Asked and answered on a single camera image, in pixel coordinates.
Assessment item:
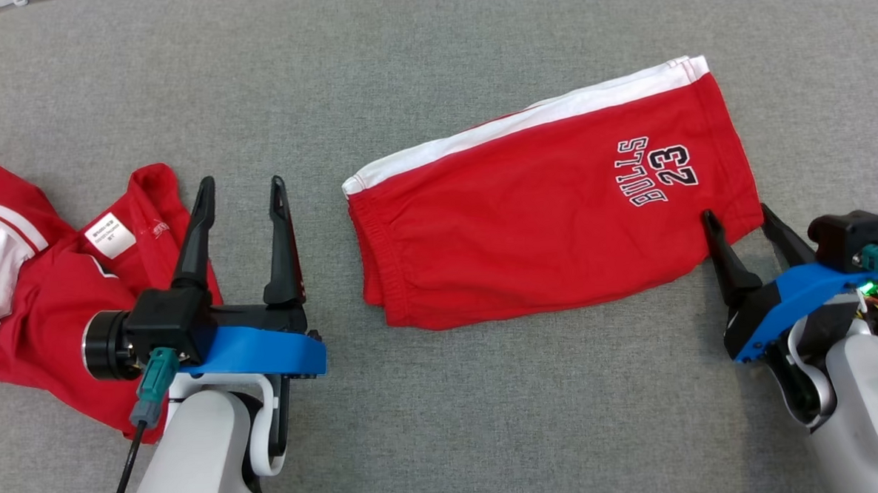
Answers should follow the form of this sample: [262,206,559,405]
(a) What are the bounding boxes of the grey fabric upholstered surface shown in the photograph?
[0,0,878,493]

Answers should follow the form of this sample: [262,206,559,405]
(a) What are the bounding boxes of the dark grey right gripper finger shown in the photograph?
[760,201,819,270]
[700,207,765,309]

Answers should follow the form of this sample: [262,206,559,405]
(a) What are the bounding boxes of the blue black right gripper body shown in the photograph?
[722,259,878,364]

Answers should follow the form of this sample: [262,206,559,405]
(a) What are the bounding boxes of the red Bulls 23 shorts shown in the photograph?
[338,53,770,335]

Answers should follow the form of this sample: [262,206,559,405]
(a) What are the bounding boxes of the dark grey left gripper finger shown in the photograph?
[258,175,307,306]
[167,176,221,295]

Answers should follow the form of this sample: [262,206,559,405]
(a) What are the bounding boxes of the red white-trimmed jersey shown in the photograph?
[0,149,230,450]

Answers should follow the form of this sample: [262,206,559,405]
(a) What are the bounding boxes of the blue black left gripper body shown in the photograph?
[178,300,328,384]

